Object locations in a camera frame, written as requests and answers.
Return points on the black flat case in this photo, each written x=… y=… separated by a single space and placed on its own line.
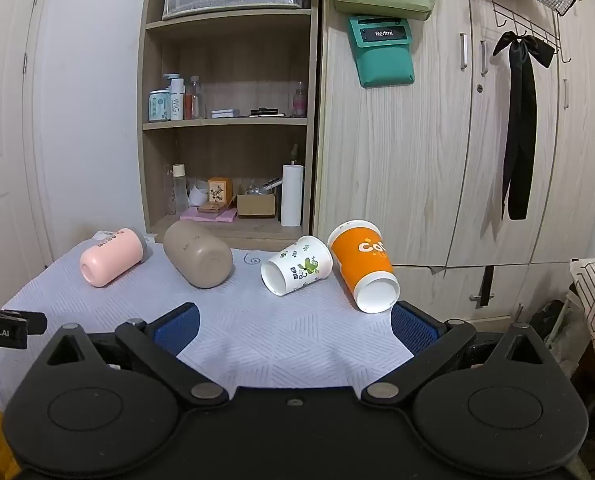
x=267 y=112

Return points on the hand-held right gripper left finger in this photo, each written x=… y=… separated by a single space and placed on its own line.
x=176 y=329

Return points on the clear bottle with red liquid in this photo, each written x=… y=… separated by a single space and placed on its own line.
x=194 y=102

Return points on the small white cup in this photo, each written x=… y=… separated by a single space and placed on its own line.
x=198 y=195

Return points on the wooden open shelf unit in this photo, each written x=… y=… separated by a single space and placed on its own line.
x=230 y=24

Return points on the white flat tin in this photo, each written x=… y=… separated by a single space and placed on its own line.
x=225 y=113

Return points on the white textured tablecloth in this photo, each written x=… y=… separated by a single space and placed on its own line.
x=257 y=335

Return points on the orange floral box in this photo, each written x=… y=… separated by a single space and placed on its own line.
x=221 y=190

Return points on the pink plastic cup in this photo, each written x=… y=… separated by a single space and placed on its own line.
x=110 y=257

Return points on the small brown wooden box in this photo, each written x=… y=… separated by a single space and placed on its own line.
x=212 y=207

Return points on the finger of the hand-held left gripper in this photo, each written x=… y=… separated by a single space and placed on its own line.
x=36 y=323

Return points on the white paper towel roll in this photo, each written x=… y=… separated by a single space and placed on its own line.
x=292 y=197

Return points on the taupe plastic cup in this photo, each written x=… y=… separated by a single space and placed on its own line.
x=197 y=255

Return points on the wooden wardrobe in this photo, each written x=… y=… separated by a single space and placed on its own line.
x=402 y=160

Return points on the cardboard box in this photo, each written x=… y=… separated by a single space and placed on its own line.
x=256 y=206

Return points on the clear bottle with cork cap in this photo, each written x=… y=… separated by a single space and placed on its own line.
x=179 y=192

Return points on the pink pad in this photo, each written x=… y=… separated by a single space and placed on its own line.
x=225 y=216

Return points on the dark bag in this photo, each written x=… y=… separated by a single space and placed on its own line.
x=552 y=317

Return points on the black ribbon bow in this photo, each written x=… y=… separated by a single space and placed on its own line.
x=521 y=110

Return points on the teal-lidded jar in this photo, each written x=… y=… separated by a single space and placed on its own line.
x=159 y=107

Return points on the white leaf-patterned paper cup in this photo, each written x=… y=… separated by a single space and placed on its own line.
x=300 y=265

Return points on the white pump bottle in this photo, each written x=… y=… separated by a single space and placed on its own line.
x=177 y=102

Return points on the white door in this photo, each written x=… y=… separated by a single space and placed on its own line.
x=2 y=110

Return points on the orange paper cup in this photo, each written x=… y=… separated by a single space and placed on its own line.
x=365 y=262

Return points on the pink small bottle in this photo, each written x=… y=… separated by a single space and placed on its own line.
x=300 y=104

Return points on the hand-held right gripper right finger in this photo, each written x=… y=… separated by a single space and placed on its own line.
x=416 y=331

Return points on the teal pouch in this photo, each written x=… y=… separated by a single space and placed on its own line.
x=385 y=62

